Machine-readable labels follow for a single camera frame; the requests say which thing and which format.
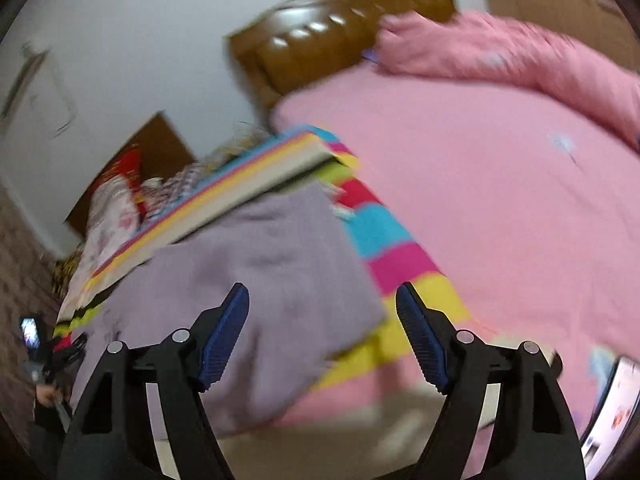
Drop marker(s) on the pink bed sheet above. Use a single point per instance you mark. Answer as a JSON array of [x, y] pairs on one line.
[[529, 208]]

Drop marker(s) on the smartphone with pink screen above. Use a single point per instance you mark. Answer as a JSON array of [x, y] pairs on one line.
[[613, 417]]

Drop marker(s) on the person's left hand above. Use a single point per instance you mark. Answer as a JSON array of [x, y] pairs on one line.
[[49, 395]]

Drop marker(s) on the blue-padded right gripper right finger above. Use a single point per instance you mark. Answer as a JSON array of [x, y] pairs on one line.
[[435, 342]]

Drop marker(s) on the pink crumpled duvet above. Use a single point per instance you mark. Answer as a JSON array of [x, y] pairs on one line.
[[478, 46]]

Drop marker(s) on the floral striped curtain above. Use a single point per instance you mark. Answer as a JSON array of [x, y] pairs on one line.
[[25, 289]]

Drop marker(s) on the red checkered cloth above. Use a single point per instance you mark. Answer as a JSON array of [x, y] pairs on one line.
[[160, 195]]

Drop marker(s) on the lilac purple pants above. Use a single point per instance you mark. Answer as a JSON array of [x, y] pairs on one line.
[[294, 292]]

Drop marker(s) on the colourful striped blanket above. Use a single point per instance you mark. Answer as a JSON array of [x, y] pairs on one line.
[[387, 250]]

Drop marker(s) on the glossy wooden large headboard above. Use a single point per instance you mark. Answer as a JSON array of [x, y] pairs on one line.
[[300, 42]]

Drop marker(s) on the light wooden wardrobe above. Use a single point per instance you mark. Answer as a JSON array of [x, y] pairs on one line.
[[599, 24]]

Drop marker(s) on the floral nightstand cover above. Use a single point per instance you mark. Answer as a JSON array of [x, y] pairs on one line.
[[245, 137]]

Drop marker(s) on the dark brown small headboard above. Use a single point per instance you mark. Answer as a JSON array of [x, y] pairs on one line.
[[161, 153]]

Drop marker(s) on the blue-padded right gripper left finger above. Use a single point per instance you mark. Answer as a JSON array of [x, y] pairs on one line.
[[195, 358]]

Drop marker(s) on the red floral pillow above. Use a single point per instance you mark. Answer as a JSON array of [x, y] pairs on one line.
[[127, 164]]

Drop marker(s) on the yellow brown patterned blanket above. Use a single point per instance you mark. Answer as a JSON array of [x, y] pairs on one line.
[[63, 272]]

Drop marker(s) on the pink floral quilt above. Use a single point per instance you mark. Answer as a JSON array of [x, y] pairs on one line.
[[113, 221]]

